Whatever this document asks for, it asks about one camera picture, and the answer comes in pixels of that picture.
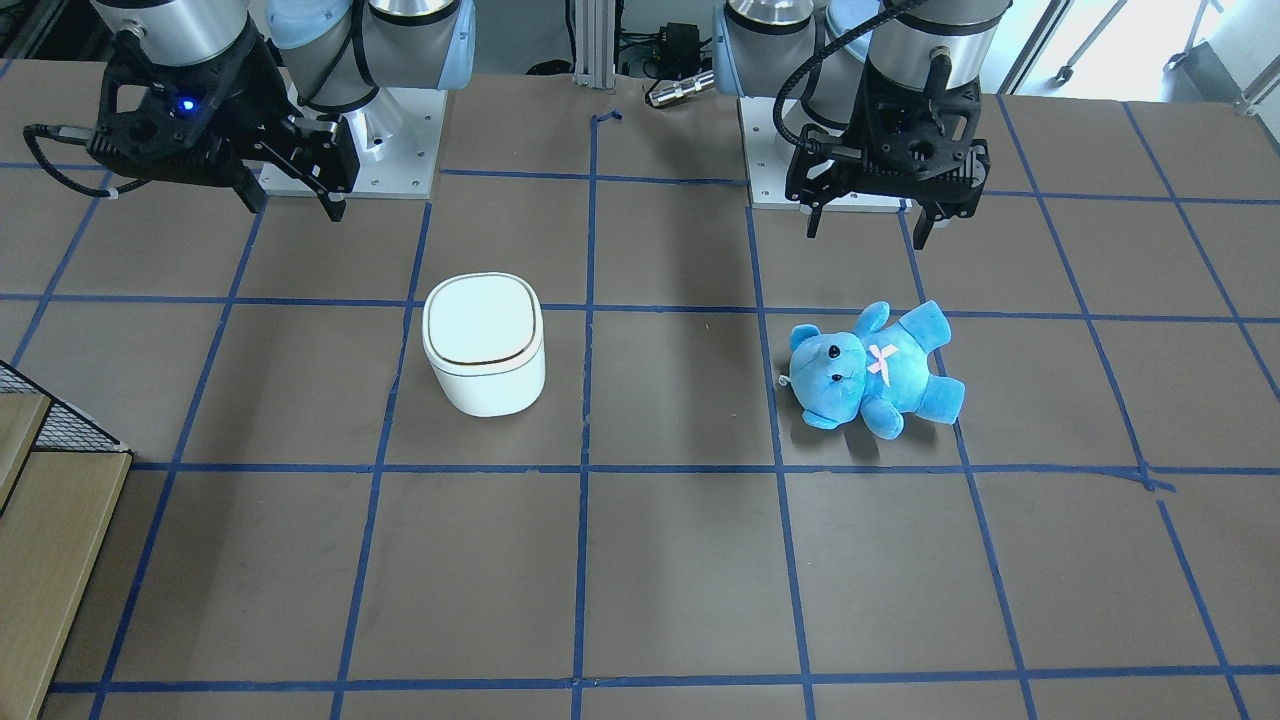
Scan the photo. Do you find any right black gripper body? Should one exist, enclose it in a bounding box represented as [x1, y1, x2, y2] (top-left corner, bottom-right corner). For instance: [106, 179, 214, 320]
[87, 36, 297, 187]

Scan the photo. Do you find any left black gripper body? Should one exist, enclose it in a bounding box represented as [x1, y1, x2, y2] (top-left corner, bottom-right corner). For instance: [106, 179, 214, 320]
[783, 63, 991, 213]

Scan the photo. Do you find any white lidded trash can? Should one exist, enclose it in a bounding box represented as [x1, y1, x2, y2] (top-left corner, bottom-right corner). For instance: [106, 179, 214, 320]
[421, 272, 547, 418]

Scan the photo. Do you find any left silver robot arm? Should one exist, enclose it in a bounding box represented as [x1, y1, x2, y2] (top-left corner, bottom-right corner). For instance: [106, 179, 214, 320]
[712, 1, 1010, 250]

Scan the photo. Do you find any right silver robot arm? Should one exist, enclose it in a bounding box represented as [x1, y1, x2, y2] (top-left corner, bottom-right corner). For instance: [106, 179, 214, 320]
[87, 1, 477, 222]

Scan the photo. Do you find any blue teddy bear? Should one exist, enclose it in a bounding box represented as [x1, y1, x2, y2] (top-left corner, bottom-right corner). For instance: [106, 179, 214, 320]
[777, 300, 966, 439]

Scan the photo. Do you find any silver flashlight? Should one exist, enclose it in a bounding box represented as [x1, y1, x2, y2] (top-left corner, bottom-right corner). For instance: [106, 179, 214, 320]
[644, 70, 716, 110]

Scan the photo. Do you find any grid-patterned wooden box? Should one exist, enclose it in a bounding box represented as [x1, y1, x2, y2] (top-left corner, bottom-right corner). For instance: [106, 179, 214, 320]
[1, 363, 132, 719]

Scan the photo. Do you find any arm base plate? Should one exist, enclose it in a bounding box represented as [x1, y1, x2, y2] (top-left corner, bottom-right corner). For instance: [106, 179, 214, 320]
[739, 96, 908, 213]
[259, 85, 449, 199]

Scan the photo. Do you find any aluminium frame post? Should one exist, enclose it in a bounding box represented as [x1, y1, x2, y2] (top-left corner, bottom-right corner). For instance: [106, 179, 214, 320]
[566, 1, 622, 94]

